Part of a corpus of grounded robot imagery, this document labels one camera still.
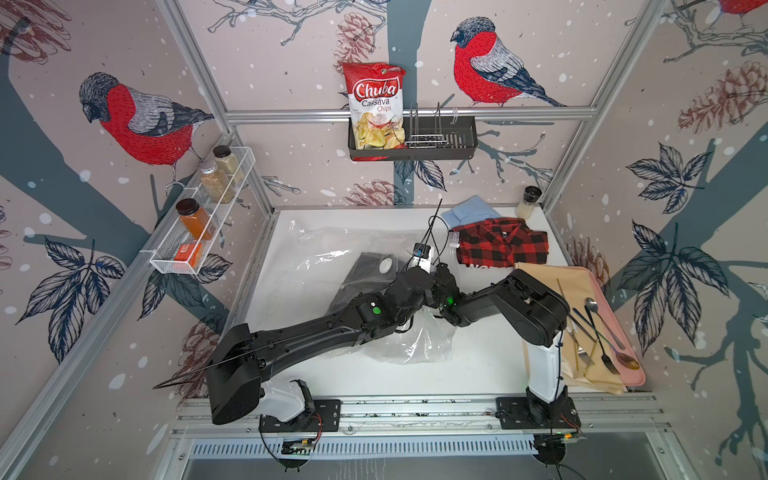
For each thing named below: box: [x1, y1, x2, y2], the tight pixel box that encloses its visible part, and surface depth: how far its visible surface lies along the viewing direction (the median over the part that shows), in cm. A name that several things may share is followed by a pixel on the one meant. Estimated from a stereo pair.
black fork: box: [584, 304, 621, 375], surface depth 84 cm
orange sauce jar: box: [176, 198, 213, 241], surface depth 69 cm
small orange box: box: [174, 242, 202, 267], surface depth 68 cm
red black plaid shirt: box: [452, 218, 549, 268], surface depth 106 cm
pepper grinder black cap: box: [523, 186, 542, 203], surface depth 113 cm
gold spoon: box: [595, 330, 640, 370], surface depth 82 cm
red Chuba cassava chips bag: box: [343, 62, 406, 149], surface depth 84 cm
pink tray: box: [554, 266, 646, 387], surface depth 89 cm
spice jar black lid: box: [212, 145, 245, 184], surface depth 81 cm
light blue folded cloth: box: [441, 194, 501, 229], surface depth 121 cm
